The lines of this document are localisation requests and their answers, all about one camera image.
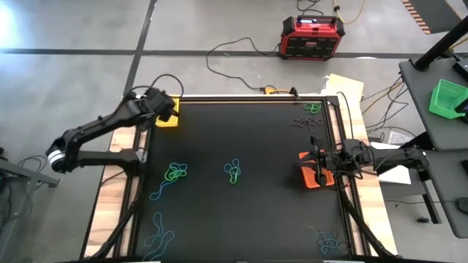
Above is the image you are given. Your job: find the black stand beam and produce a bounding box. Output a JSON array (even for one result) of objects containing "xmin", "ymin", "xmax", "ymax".
[{"xmin": 400, "ymin": 131, "xmax": 433, "ymax": 151}]

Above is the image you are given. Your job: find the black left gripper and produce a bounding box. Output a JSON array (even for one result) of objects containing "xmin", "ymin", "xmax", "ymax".
[{"xmin": 145, "ymin": 87, "xmax": 180, "ymax": 123}]

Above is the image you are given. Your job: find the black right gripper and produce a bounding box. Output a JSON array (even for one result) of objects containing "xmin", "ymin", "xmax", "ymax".
[{"xmin": 294, "ymin": 137, "xmax": 347, "ymax": 186}]

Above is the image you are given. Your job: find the grey side table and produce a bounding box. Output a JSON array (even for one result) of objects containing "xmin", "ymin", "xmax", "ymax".
[
  {"xmin": 398, "ymin": 54, "xmax": 468, "ymax": 151},
  {"xmin": 420, "ymin": 149, "xmax": 468, "ymax": 239}
]

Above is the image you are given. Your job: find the black mat with orange stripes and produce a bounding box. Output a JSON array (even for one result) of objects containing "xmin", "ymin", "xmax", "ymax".
[{"xmin": 400, "ymin": 0, "xmax": 462, "ymax": 36}]

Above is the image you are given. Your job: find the red black power station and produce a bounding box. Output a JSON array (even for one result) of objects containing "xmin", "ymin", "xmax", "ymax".
[{"xmin": 279, "ymin": 15, "xmax": 347, "ymax": 61}]

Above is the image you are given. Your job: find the large purple rubber band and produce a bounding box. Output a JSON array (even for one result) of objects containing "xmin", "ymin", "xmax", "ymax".
[{"xmin": 290, "ymin": 115, "xmax": 312, "ymax": 129}]

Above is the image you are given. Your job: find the dark rubber band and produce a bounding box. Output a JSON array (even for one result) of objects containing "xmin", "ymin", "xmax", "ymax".
[{"xmin": 327, "ymin": 230, "xmax": 352, "ymax": 254}]

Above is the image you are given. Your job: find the black floor rail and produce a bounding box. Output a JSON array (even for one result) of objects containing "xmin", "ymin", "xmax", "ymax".
[{"xmin": 418, "ymin": 171, "xmax": 442, "ymax": 225}]

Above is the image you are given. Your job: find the yellow floor cable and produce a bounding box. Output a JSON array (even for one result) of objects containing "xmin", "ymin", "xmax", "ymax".
[{"xmin": 332, "ymin": 0, "xmax": 366, "ymax": 25}]

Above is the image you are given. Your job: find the orange plastic basket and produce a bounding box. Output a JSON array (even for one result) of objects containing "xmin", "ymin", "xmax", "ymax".
[{"xmin": 298, "ymin": 150, "xmax": 336, "ymax": 190}]

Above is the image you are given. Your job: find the white paper sheet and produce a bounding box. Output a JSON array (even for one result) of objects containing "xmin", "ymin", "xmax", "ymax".
[{"xmin": 369, "ymin": 141, "xmax": 412, "ymax": 186}]

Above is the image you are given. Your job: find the black stand pole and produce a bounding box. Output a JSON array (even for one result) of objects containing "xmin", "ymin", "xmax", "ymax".
[{"xmin": 414, "ymin": 16, "xmax": 468, "ymax": 71}]

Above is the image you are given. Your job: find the long blue rubber band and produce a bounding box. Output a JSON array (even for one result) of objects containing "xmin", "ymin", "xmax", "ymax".
[{"xmin": 149, "ymin": 178, "xmax": 175, "ymax": 202}]

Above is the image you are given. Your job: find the yellow extension plug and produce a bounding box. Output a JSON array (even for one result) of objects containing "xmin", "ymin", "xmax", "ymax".
[{"xmin": 263, "ymin": 85, "xmax": 292, "ymax": 95}]

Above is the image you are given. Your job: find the grey metal stand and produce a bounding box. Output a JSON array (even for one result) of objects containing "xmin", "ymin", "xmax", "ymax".
[{"xmin": 0, "ymin": 145, "xmax": 61, "ymax": 263}]

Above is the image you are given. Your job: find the black floor cable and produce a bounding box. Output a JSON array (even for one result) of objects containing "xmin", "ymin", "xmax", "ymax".
[
  {"xmin": 206, "ymin": 36, "xmax": 282, "ymax": 91},
  {"xmin": 296, "ymin": 0, "xmax": 325, "ymax": 17}
]

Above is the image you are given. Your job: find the black box device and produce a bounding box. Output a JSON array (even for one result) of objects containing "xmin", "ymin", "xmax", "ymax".
[{"xmin": 452, "ymin": 57, "xmax": 468, "ymax": 82}]

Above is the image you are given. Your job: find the black table mat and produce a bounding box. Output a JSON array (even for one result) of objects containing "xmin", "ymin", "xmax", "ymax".
[{"xmin": 135, "ymin": 97, "xmax": 354, "ymax": 261}]

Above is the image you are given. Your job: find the green plastic basket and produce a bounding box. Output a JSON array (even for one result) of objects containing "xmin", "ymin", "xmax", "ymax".
[{"xmin": 428, "ymin": 79, "xmax": 468, "ymax": 120}]

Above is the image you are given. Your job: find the clear plastic bag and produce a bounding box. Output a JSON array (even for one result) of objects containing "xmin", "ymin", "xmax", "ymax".
[{"xmin": 386, "ymin": 129, "xmax": 407, "ymax": 145}]

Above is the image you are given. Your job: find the yellow plastic basket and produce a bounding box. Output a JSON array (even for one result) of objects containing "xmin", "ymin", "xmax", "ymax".
[{"xmin": 155, "ymin": 96, "xmax": 181, "ymax": 128}]

